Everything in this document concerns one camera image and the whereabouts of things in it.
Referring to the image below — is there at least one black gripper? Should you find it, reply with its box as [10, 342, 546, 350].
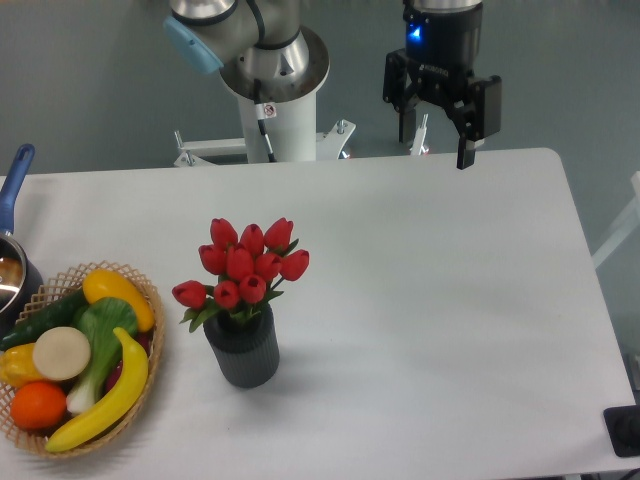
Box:
[382, 1, 502, 170]

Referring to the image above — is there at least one red tulip bouquet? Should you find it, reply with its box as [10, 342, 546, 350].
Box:
[172, 217, 310, 332]

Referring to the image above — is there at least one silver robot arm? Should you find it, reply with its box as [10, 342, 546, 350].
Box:
[163, 1, 502, 169]

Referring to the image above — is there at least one dark grey ribbed vase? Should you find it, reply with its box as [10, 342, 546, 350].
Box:
[204, 305, 280, 389]

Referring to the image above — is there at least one right table clamp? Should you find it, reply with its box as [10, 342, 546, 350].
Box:
[410, 114, 429, 156]

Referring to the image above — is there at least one table clamp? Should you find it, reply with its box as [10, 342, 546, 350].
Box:
[174, 130, 196, 167]
[410, 114, 429, 156]

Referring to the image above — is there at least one left table clamp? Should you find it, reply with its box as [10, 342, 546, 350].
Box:
[174, 130, 196, 167]

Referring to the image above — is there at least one black device at edge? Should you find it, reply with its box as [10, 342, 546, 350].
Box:
[603, 405, 639, 458]

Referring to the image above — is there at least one red fruit in basket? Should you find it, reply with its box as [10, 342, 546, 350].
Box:
[103, 332, 152, 394]

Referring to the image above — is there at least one yellow squash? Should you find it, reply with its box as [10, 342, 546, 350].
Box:
[82, 269, 155, 332]

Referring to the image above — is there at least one green bok choy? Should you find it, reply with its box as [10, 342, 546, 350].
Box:
[67, 297, 138, 416]

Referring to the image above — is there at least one yellow banana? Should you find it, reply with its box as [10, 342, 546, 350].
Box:
[45, 327, 149, 453]

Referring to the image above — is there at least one woven wicker basket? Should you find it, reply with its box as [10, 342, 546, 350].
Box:
[1, 261, 165, 459]

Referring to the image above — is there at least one green cucumber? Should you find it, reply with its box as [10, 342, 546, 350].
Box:
[1, 290, 88, 351]

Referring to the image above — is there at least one beige round disc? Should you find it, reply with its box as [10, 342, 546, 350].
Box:
[32, 327, 91, 381]

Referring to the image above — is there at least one yellow bell pepper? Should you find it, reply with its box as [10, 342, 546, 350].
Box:
[1, 343, 46, 388]

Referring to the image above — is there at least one orange fruit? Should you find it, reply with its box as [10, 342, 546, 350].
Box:
[10, 381, 67, 430]

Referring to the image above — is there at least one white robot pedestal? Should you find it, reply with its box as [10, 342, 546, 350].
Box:
[184, 92, 356, 166]

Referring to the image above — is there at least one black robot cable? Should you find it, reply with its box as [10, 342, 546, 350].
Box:
[252, 79, 278, 164]

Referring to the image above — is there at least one white frame at right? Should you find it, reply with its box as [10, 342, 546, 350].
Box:
[592, 171, 639, 269]

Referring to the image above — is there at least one blue handled saucepan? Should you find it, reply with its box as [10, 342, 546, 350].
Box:
[1, 143, 43, 337]

